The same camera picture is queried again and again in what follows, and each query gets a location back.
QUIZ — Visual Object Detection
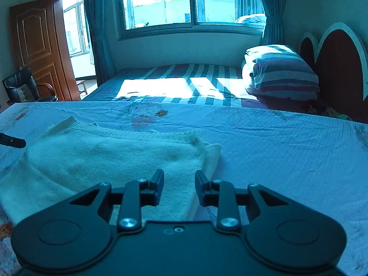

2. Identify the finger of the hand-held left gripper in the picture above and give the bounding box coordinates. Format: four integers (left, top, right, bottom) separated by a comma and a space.
0, 133, 26, 149

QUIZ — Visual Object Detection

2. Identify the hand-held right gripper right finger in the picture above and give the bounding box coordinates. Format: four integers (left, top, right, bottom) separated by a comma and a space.
195, 170, 289, 232

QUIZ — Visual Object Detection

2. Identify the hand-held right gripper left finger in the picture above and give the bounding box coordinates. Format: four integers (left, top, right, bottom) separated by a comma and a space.
69, 169, 165, 232

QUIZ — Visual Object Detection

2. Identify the cream knit sweater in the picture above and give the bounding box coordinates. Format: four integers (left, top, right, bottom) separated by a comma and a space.
0, 115, 223, 225

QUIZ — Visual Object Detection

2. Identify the black leather armchair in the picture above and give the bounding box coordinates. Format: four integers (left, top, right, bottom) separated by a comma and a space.
2, 67, 58, 104

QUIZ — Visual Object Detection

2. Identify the floral bed sheet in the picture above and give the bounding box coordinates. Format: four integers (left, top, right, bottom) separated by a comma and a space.
0, 101, 368, 276

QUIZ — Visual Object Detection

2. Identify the brown wooden door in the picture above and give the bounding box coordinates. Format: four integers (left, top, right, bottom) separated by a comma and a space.
9, 0, 73, 103

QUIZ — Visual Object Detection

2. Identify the bed with striped sheet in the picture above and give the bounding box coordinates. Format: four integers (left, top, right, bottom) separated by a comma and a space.
82, 63, 325, 112

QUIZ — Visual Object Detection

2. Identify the white pillow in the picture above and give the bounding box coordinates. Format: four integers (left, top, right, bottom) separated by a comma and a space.
241, 48, 261, 96

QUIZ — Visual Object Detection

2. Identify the blue curtain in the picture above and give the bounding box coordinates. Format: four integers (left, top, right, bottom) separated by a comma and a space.
82, 0, 122, 87
253, 0, 291, 47

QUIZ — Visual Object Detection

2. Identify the striped folded quilt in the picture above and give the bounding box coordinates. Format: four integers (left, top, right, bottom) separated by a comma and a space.
250, 44, 320, 102

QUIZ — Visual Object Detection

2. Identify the green patterned cloth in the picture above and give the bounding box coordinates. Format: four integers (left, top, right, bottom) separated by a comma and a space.
305, 103, 354, 122

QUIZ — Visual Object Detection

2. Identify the blue quilt on windowsill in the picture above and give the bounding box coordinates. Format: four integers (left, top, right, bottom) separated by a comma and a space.
235, 13, 266, 25

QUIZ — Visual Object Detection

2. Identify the red scalloped headboard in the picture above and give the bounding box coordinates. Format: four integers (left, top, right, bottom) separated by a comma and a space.
299, 22, 368, 124

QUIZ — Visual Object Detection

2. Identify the large window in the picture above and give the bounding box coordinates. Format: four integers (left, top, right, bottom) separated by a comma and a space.
116, 0, 266, 40

